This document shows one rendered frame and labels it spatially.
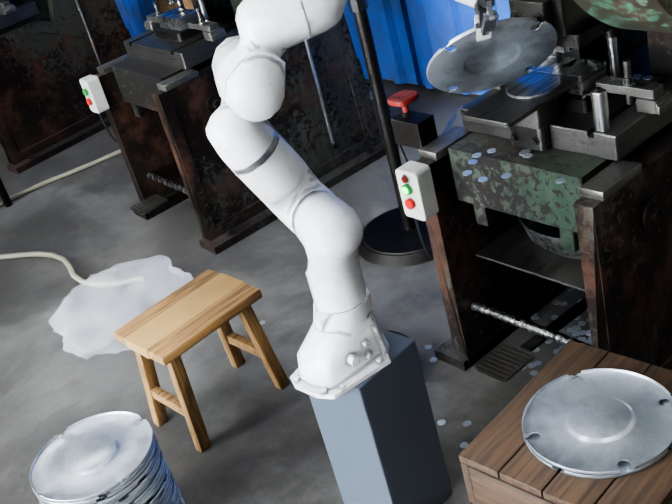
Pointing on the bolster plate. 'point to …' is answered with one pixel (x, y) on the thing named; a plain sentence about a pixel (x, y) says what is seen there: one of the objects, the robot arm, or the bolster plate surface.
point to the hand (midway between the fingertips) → (482, 26)
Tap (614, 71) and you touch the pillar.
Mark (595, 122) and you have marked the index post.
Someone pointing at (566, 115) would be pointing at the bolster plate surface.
